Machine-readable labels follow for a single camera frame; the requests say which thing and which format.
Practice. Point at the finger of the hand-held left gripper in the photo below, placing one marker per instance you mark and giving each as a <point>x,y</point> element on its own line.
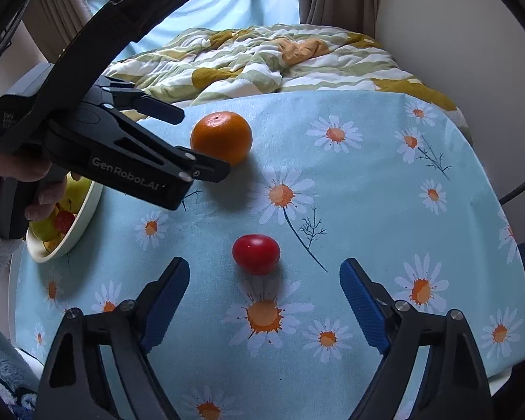
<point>201,168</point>
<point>162,111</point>

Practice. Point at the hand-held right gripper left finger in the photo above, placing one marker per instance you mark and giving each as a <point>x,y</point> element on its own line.
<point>168,302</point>

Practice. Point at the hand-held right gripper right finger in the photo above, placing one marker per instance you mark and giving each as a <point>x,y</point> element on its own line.
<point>363,302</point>

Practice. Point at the large orange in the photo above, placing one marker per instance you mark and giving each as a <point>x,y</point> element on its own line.
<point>221,138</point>

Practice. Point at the large green apple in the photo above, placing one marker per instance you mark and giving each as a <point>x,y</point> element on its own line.
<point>78,190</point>

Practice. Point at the cream oval bowl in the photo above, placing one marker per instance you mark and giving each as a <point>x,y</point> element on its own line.
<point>81,227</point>

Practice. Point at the small green apple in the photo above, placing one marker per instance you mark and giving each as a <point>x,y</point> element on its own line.
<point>43,227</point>

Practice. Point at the red tomato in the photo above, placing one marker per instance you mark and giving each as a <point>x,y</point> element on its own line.
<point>64,221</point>
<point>256,253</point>

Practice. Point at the person's left hand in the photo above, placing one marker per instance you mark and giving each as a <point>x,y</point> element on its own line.
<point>13,164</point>

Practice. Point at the striped green white blanket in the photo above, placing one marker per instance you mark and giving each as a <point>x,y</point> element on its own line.
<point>267,61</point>

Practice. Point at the blue daisy tablecloth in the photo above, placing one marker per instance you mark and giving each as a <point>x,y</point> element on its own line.
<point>354,183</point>

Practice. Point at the light blue sheer curtain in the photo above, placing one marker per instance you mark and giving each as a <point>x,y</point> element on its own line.
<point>245,0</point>

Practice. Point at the fuzzy grey robe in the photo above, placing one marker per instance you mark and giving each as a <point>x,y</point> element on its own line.
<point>4,358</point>

